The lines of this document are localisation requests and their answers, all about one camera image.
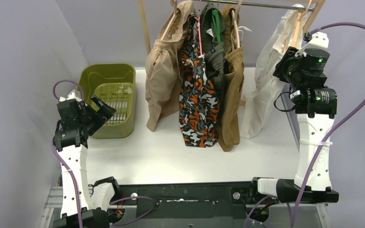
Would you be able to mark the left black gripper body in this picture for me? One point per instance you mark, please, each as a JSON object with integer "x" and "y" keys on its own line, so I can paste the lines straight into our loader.
{"x": 93, "y": 115}

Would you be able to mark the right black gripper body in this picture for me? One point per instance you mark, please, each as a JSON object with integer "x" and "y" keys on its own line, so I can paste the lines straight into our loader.
{"x": 288, "y": 70}

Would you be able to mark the wooden hanger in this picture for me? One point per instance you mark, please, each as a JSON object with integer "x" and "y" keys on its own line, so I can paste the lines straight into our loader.
{"x": 296, "y": 20}

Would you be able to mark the white shorts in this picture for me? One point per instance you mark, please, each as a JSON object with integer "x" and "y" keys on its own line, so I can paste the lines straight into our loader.
{"x": 259, "y": 103}

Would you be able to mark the olive green plastic basket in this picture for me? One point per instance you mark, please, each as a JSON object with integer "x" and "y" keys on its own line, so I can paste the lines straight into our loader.
{"x": 114, "y": 84}

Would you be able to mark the camouflage patterned shorts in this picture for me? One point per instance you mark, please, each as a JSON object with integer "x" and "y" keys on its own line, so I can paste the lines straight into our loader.
{"x": 198, "y": 101}

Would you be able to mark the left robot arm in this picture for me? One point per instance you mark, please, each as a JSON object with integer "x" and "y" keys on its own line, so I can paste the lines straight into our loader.
{"x": 75, "y": 170}

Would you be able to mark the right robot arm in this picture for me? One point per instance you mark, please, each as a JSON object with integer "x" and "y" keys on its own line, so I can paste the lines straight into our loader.
{"x": 315, "y": 105}

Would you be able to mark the white plastic hanger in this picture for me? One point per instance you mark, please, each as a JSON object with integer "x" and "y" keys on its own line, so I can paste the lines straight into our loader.
{"x": 241, "y": 31}

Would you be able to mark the dark green shorts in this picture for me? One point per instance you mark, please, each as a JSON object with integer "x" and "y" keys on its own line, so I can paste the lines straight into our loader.
{"x": 214, "y": 52}

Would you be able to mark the brown shorts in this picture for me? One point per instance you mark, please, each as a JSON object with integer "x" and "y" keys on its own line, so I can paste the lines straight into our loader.
{"x": 227, "y": 126}

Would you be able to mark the green hanger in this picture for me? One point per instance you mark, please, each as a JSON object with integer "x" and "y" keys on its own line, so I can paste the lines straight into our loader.
{"x": 216, "y": 23}

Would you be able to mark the beige shorts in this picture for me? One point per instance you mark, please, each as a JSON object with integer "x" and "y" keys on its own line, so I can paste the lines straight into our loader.
{"x": 163, "y": 68}

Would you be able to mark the pink hanger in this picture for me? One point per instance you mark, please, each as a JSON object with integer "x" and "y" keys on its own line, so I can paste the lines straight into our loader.
{"x": 199, "y": 26}

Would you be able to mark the wooden clothes rack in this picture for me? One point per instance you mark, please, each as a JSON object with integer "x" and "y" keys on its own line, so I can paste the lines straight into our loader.
{"x": 313, "y": 7}

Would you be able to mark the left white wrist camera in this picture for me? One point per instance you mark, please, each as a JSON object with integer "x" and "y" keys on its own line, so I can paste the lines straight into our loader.
{"x": 74, "y": 94}

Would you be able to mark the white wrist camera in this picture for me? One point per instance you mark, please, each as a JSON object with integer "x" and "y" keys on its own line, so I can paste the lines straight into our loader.
{"x": 316, "y": 40}
{"x": 74, "y": 94}

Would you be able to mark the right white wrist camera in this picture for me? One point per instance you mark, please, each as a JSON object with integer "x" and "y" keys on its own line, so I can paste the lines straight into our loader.
{"x": 316, "y": 40}

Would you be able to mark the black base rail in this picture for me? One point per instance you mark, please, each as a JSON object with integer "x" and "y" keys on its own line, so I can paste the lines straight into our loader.
{"x": 245, "y": 204}

